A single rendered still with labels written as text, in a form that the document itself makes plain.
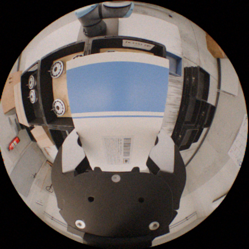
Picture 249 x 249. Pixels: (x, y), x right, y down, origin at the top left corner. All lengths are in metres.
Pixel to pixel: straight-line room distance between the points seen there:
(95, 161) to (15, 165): 3.29
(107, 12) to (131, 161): 0.56
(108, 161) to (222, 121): 2.94
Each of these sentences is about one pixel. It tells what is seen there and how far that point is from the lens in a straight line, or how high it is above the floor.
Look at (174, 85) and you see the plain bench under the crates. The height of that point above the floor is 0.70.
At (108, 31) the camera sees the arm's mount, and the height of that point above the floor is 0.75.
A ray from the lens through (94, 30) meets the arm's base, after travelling 0.58.
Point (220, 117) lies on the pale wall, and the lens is 2.99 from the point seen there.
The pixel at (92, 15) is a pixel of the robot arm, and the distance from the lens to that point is 0.50.
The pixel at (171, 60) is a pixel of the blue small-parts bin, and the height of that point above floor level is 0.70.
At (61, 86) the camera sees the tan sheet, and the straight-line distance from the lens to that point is 0.52.
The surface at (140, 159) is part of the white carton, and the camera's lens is 0.15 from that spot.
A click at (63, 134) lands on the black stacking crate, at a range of 0.64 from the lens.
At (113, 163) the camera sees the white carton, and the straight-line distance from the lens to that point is 0.16.
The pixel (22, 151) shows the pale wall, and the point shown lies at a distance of 3.40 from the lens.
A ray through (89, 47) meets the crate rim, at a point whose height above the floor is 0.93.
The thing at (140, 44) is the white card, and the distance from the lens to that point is 0.39.
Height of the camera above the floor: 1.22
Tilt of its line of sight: 61 degrees down
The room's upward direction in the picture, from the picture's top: 176 degrees clockwise
